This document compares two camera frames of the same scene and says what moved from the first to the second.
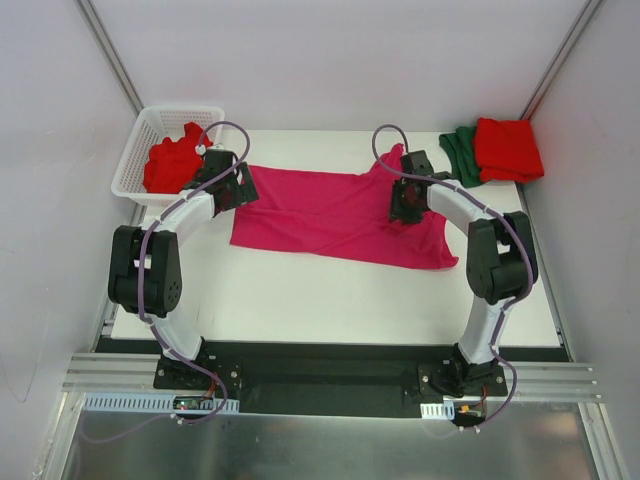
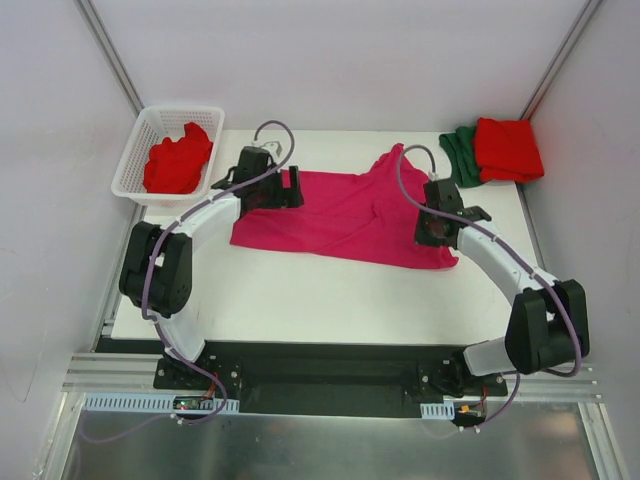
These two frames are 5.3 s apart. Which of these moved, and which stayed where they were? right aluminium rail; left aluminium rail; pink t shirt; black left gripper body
Moved: black left gripper body
Stayed: right aluminium rail; pink t shirt; left aluminium rail
